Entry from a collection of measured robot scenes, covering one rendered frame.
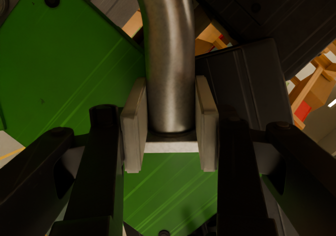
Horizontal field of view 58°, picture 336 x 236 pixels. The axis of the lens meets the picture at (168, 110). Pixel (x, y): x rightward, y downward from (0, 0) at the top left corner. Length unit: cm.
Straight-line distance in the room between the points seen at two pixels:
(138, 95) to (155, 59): 3
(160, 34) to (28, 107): 12
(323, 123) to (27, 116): 959
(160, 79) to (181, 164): 8
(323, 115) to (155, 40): 955
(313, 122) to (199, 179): 945
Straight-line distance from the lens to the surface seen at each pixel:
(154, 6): 17
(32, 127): 24
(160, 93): 18
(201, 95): 16
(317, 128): 974
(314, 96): 424
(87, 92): 22
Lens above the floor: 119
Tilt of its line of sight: 2 degrees down
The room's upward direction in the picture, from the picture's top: 136 degrees clockwise
